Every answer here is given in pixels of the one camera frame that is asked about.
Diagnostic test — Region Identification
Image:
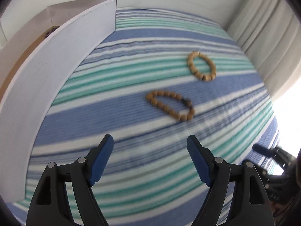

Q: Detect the white curtain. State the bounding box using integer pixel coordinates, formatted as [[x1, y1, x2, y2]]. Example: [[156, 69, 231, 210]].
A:
[[227, 0, 300, 99]]

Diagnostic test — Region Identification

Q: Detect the striped bed sheet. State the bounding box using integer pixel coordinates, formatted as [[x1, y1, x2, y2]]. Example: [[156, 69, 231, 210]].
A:
[[8, 9, 279, 225]]

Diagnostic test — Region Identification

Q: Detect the white cardboard box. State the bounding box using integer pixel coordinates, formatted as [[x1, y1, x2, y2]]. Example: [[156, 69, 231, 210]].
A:
[[1, 0, 117, 202]]

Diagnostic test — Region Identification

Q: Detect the light wooden bead bracelet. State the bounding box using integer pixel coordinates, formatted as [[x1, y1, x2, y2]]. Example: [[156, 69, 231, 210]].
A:
[[187, 50, 217, 82]]

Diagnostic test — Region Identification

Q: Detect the brown round bead bracelet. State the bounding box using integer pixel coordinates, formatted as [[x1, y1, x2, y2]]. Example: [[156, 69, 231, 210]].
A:
[[145, 90, 196, 123]]

